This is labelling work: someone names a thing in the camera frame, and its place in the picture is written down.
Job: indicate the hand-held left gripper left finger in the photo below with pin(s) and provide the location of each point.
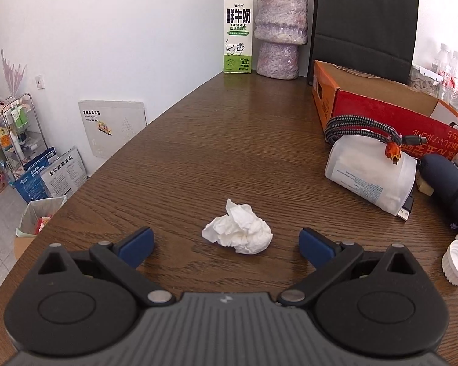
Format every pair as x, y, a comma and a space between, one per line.
137, 242

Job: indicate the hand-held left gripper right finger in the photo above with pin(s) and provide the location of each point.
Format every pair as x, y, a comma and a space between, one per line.
313, 246

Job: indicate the white tissue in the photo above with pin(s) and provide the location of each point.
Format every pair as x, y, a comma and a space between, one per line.
238, 230

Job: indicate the orange cardboard box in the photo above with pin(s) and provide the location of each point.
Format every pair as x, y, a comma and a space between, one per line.
366, 103

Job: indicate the translucent white plastic tub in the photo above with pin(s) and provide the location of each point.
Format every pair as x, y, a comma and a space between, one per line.
366, 175

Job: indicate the white pet food bag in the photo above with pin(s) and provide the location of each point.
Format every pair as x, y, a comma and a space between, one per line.
65, 171

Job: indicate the cardboard box with bin liner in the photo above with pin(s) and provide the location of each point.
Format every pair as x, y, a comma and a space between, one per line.
34, 217

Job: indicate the blue pet food bag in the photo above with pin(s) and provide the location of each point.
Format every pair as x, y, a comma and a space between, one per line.
32, 181

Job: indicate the dark blue pouch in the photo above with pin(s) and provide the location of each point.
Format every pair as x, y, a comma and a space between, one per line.
448, 186

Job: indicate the clear jar of seeds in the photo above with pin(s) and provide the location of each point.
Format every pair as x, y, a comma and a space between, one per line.
423, 80

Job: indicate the purple textured vase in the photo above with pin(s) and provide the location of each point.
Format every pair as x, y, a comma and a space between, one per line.
280, 26

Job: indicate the green and white milk carton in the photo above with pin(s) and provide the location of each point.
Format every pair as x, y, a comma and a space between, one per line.
238, 30

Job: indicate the black paper bag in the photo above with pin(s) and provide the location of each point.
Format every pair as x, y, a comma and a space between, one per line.
362, 19

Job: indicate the white wall panel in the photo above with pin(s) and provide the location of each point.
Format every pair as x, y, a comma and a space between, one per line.
114, 129

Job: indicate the white wall switch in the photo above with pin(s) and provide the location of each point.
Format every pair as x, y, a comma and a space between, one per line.
41, 81

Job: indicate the pink plant wall sticker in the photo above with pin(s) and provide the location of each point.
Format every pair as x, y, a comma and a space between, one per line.
12, 72

